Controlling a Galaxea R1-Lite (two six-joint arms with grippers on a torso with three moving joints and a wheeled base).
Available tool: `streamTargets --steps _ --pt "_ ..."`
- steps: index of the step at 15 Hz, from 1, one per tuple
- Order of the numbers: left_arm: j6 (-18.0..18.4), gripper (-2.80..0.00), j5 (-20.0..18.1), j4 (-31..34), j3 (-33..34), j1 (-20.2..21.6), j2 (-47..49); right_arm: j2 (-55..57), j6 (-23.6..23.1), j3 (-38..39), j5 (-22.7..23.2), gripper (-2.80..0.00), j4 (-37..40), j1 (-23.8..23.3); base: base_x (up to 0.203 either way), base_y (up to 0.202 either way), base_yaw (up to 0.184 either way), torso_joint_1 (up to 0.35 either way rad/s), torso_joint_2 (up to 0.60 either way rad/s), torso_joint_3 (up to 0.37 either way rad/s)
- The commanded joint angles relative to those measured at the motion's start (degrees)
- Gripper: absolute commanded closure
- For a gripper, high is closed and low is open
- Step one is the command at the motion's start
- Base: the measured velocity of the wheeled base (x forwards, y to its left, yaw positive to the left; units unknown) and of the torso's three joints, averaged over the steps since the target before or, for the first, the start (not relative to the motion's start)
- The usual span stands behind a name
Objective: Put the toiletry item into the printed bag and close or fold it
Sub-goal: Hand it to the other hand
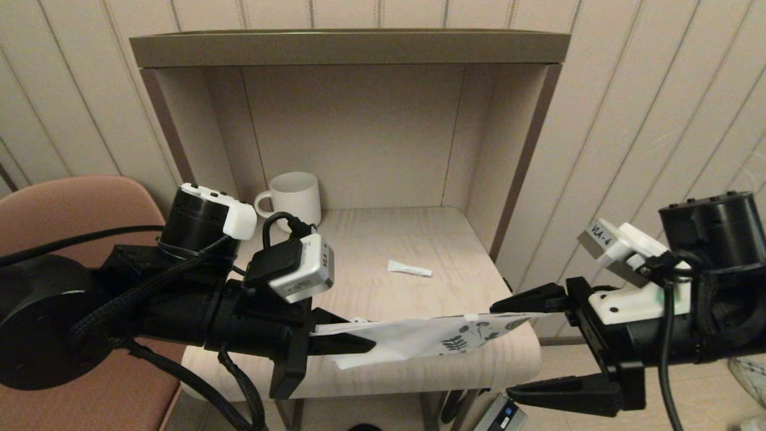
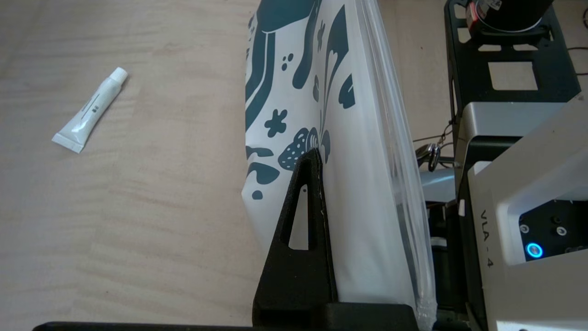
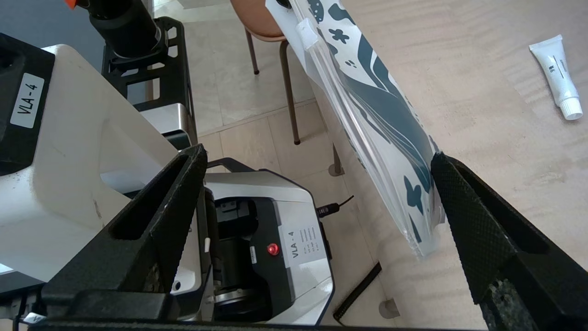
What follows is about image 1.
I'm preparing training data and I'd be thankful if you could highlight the white ribbed ceramic mug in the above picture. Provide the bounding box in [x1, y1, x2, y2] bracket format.
[254, 172, 322, 229]

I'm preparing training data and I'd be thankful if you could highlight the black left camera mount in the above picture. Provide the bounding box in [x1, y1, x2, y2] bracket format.
[244, 241, 304, 289]

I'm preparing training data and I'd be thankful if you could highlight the pink upholstered chair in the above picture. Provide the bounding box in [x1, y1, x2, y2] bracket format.
[0, 175, 186, 431]

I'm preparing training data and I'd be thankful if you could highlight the white floral zipper pouch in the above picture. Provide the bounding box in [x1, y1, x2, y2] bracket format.
[314, 311, 546, 370]

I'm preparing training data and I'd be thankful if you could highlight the black left camera cable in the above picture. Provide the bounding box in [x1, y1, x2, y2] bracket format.
[262, 211, 316, 247]

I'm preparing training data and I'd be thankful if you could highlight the dark metal table leg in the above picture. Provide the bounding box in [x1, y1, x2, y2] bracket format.
[272, 398, 306, 431]
[419, 392, 479, 431]

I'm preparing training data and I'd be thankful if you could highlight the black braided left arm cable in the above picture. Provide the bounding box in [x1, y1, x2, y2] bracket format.
[69, 251, 267, 431]

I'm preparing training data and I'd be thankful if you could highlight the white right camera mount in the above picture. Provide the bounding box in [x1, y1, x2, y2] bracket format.
[589, 281, 693, 326]

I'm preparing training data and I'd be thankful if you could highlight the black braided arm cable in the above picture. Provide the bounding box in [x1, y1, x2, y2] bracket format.
[694, 263, 766, 360]
[69, 251, 267, 431]

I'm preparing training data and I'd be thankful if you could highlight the small white toothpaste tube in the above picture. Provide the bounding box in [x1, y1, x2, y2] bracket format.
[387, 260, 433, 278]

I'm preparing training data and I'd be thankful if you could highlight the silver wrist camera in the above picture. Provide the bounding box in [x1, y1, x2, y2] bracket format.
[269, 232, 336, 305]
[577, 218, 668, 282]

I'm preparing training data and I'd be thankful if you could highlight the beige wooden shelf hutch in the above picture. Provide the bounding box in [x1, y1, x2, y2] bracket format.
[129, 30, 571, 264]

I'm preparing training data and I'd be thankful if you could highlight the grey power adapter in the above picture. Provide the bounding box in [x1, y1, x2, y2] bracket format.
[476, 400, 527, 431]

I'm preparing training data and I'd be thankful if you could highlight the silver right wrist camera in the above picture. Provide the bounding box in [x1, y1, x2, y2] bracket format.
[577, 218, 668, 282]

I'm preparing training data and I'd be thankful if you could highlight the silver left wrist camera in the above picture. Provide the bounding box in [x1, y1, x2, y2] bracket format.
[269, 232, 336, 305]

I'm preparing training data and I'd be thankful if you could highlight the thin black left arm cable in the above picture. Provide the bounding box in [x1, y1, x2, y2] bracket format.
[0, 224, 165, 268]

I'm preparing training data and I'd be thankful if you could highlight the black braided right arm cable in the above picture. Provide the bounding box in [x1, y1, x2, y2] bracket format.
[694, 263, 766, 360]

